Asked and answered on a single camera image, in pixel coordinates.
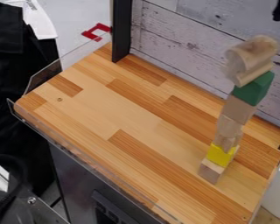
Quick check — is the white box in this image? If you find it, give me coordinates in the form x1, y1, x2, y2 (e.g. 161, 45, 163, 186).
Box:
260, 147, 280, 224

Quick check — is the large wooden block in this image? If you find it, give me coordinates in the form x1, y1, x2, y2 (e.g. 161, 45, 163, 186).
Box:
219, 94, 260, 126

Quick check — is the red bracket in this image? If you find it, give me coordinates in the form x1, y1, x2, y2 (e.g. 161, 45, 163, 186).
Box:
80, 22, 114, 43

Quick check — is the black post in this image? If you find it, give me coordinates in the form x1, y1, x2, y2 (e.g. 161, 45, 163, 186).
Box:
110, 0, 135, 64

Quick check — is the black fabric cover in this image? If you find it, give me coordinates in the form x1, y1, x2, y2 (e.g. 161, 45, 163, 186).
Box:
0, 2, 65, 197

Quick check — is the arched wooden block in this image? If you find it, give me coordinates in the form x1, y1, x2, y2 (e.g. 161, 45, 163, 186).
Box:
222, 34, 280, 88

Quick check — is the green block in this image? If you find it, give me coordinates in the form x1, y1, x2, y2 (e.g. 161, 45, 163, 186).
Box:
229, 70, 277, 107

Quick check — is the white board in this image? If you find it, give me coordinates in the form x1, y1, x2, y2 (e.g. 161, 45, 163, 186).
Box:
129, 0, 280, 130

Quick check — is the grey metal cabinet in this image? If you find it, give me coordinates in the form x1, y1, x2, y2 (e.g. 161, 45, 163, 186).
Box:
47, 142, 179, 224

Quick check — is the yellow block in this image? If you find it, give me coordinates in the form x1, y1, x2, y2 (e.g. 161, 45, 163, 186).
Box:
205, 142, 241, 169

